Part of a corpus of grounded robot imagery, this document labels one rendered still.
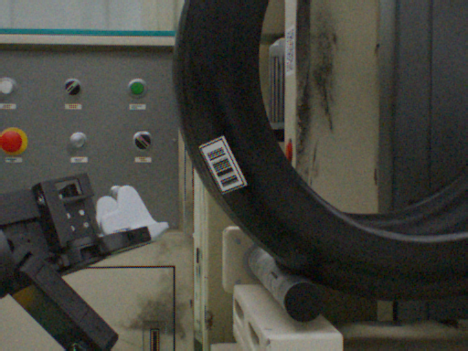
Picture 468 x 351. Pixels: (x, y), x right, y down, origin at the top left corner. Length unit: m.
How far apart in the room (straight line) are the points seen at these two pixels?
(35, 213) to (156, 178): 0.94
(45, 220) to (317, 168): 0.66
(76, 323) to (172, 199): 0.96
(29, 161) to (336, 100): 0.64
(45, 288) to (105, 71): 0.99
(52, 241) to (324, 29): 0.71
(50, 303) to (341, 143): 0.70
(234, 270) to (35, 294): 0.59
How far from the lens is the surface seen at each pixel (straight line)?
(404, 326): 1.40
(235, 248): 1.37
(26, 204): 0.83
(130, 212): 0.89
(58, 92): 1.77
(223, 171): 1.03
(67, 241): 0.83
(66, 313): 0.83
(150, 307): 1.74
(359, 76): 1.42
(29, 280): 0.82
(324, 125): 1.41
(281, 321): 1.12
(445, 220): 1.34
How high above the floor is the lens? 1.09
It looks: 3 degrees down
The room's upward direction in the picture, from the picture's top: straight up
